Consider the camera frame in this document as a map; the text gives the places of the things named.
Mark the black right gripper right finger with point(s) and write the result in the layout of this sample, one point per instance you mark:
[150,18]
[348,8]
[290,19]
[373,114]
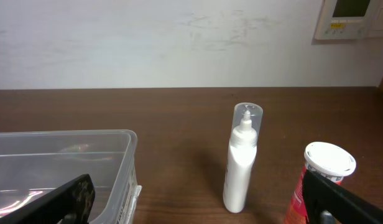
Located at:
[327,202]

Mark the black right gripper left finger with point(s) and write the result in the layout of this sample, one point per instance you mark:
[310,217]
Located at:
[69,203]

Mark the orange tube white cap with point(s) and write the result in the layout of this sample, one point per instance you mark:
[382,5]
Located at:
[329,160]

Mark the white squeeze bottle clear cap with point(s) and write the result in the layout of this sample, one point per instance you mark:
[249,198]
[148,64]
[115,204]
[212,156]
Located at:
[242,152]

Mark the clear plastic container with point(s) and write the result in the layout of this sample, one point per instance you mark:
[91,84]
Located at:
[34,163]

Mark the white wall control panel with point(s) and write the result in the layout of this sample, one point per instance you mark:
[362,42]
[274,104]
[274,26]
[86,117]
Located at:
[350,20]

